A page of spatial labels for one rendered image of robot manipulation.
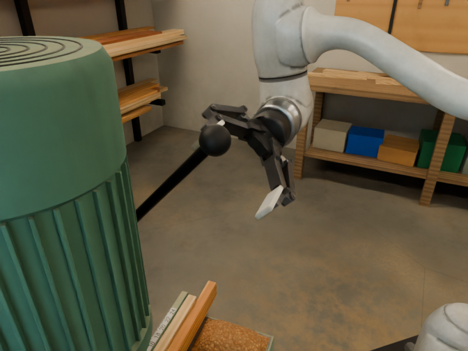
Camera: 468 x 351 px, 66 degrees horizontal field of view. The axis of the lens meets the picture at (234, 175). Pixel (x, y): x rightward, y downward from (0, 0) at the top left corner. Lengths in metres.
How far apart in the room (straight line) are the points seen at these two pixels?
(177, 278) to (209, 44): 2.50
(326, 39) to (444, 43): 2.73
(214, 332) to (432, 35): 3.00
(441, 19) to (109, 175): 3.23
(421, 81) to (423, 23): 2.70
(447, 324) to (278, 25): 0.72
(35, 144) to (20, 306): 0.13
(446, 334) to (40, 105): 0.88
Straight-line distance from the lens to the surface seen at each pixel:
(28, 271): 0.30
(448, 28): 3.41
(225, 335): 0.78
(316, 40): 0.72
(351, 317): 2.12
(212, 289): 0.85
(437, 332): 0.97
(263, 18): 0.73
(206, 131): 0.38
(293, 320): 2.05
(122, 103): 3.27
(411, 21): 3.40
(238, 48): 3.80
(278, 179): 0.59
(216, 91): 4.01
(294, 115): 0.70
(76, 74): 0.26
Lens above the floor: 1.55
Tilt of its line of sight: 28 degrees down
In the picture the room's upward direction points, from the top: straight up
